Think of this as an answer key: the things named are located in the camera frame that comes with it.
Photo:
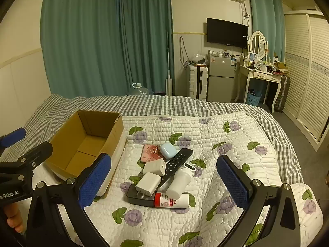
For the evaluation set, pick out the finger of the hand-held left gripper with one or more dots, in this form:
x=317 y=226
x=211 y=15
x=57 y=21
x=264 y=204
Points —
x=38 y=153
x=14 y=136

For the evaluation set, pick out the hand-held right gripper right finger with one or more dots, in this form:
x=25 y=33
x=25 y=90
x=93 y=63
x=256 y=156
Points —
x=233 y=182

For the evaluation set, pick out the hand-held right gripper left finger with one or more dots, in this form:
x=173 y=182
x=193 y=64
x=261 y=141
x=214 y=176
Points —
x=95 y=182

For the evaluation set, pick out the cardboard box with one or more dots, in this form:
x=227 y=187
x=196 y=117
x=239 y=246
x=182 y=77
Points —
x=87 y=123

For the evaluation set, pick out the pink rose print case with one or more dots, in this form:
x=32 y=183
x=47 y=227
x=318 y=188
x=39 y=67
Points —
x=151 y=153

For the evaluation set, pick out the light blue earbud case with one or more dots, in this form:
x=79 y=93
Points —
x=168 y=150

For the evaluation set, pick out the person's left hand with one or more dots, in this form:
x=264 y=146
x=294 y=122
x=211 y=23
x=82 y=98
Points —
x=14 y=217

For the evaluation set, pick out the black power bank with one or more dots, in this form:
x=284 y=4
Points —
x=133 y=195

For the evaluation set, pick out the white floral quilt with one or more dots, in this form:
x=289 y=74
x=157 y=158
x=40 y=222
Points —
x=231 y=139

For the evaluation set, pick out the white plug charger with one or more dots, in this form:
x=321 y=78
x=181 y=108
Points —
x=147 y=182

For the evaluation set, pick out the white capped bottle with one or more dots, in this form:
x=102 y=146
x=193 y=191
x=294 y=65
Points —
x=178 y=182

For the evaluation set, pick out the white tube with red label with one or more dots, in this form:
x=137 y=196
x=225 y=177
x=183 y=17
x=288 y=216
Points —
x=177 y=200

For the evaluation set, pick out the black remote control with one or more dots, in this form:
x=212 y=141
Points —
x=177 y=163

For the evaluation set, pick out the white cube charger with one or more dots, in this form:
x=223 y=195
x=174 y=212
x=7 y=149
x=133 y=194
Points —
x=153 y=167

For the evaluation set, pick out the blue plastic basket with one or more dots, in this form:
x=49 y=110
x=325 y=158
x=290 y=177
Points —
x=254 y=98

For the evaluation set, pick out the grey checked bed sheet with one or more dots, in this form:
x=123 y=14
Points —
x=154 y=104

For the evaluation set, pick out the clear water jug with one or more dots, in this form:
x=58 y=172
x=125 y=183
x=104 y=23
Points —
x=138 y=90

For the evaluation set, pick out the dark suitcase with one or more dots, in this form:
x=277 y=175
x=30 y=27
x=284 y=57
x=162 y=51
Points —
x=282 y=92

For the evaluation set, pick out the silver mini fridge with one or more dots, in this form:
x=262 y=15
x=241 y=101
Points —
x=221 y=79

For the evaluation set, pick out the white drawer cabinet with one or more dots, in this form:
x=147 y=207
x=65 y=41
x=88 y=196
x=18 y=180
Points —
x=194 y=82

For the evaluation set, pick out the white dressing table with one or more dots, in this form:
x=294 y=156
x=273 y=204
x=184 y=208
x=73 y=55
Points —
x=259 y=76

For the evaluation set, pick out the white standing pole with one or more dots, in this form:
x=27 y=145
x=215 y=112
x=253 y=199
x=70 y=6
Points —
x=169 y=82

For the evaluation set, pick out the white louvred wardrobe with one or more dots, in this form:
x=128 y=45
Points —
x=308 y=77

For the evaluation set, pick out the clear plastic bag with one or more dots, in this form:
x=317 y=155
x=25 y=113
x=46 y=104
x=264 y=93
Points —
x=197 y=58

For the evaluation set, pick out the wide green curtain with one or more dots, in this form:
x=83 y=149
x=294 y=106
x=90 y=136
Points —
x=90 y=30

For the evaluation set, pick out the oval white framed mirror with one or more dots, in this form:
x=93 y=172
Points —
x=258 y=43

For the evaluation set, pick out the narrow green curtain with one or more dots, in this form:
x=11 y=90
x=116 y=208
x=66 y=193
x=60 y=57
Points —
x=264 y=18

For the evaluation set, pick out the black wall television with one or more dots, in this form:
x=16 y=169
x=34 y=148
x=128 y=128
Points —
x=226 y=32

